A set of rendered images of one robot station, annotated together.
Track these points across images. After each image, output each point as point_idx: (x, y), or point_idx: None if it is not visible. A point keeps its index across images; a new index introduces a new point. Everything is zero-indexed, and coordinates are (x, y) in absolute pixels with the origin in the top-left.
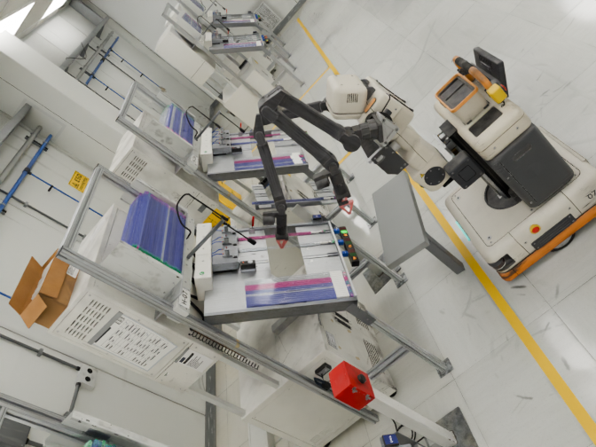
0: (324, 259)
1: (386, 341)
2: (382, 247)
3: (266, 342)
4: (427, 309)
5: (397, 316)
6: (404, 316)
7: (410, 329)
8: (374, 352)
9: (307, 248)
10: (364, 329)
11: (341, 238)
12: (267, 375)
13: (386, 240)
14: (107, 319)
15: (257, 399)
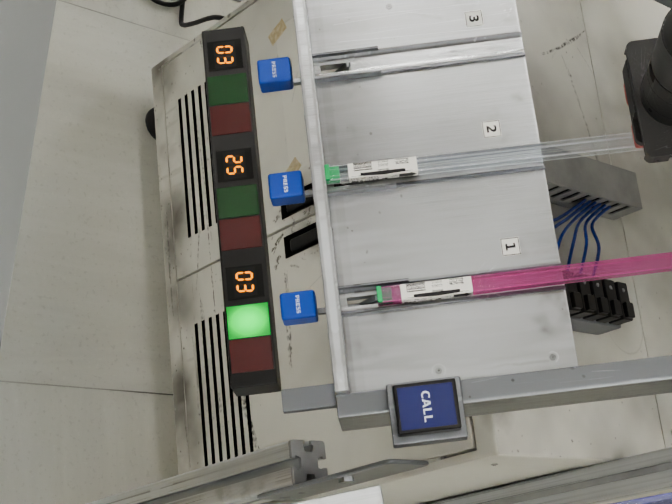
0: (401, 28)
1: (130, 320)
2: (51, 23)
3: (651, 211)
4: None
5: (47, 386)
6: (17, 355)
7: (18, 276)
8: (196, 187)
9: (497, 127)
10: (213, 303)
11: (270, 285)
12: None
13: (18, 33)
14: None
15: (655, 20)
